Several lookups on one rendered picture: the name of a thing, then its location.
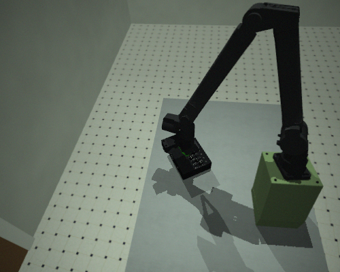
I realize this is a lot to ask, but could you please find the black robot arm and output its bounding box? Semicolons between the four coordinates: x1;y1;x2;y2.
161;2;311;180

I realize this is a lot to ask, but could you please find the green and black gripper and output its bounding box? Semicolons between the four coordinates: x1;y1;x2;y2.
178;136;199;156

